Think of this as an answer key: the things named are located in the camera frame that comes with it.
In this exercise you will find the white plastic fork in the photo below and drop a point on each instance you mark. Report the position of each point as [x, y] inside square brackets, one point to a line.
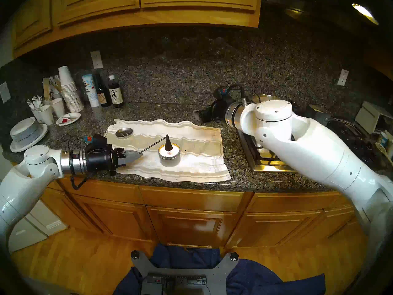
[29, 104]
[35, 100]
[39, 99]

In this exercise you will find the steel gas stove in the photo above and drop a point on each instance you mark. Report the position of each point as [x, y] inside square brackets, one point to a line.
[264, 160]

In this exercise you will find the white paper cup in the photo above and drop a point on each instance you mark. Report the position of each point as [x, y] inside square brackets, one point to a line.
[57, 107]
[56, 95]
[46, 115]

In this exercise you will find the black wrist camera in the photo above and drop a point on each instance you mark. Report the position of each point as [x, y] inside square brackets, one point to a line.
[223, 92]
[95, 140]

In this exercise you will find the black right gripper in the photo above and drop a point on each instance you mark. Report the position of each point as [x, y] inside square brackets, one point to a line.
[221, 110]

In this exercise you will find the soy sauce bottle white label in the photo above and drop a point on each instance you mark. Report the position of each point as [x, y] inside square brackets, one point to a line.
[116, 96]

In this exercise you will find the range hood lamp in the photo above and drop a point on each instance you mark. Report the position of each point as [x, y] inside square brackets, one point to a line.
[364, 13]

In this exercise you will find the paper cup with forks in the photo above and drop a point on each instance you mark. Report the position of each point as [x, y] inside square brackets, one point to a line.
[36, 115]

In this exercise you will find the dark glass bottle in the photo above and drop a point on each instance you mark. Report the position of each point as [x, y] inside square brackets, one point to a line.
[103, 97]

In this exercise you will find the white beige striped towel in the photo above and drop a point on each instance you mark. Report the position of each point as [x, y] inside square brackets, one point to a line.
[196, 156]

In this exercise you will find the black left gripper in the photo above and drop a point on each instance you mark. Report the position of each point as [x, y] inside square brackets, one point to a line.
[101, 159]

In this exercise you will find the wooden lower cabinets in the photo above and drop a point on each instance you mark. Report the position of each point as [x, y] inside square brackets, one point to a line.
[190, 217]

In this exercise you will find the white wall switch plate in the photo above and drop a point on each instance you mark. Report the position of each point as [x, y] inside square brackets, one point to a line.
[4, 92]

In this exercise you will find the white wall outlet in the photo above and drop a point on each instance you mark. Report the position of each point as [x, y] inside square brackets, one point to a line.
[343, 77]
[96, 59]

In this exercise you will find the black candle snuffer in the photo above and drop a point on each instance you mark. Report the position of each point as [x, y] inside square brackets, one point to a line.
[168, 143]

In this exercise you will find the silver tin candle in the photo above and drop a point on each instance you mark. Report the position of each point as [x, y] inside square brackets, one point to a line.
[169, 158]

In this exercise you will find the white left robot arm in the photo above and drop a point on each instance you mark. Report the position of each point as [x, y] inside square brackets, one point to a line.
[21, 186]

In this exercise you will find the dark blue cloth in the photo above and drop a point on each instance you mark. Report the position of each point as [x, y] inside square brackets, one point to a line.
[264, 279]

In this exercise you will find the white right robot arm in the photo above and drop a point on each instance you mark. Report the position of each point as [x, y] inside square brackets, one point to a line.
[319, 153]

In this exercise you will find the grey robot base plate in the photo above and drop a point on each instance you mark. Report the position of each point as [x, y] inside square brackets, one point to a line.
[218, 273]

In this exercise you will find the steel cooking pot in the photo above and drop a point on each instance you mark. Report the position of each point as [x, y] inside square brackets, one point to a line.
[264, 98]

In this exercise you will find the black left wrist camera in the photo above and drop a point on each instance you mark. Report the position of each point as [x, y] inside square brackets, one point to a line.
[95, 140]

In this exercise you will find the small white plate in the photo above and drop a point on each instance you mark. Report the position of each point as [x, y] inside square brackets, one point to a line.
[73, 116]

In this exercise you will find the wooden cabinets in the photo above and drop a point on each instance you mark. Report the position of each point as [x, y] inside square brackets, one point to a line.
[190, 217]
[138, 8]

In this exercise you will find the paper cup with blue print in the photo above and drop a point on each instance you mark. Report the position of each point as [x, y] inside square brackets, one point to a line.
[383, 139]

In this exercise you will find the white salt canister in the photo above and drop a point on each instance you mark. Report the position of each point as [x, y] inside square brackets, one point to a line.
[91, 93]

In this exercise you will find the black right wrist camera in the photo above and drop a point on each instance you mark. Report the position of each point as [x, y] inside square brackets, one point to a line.
[223, 92]

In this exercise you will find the wooden upper cabinets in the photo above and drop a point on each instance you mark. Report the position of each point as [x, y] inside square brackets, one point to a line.
[138, 8]

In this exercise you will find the stack of white paper cups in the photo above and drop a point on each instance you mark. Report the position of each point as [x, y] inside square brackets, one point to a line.
[72, 96]

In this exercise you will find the white box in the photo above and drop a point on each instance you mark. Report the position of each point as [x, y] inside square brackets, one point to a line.
[370, 116]

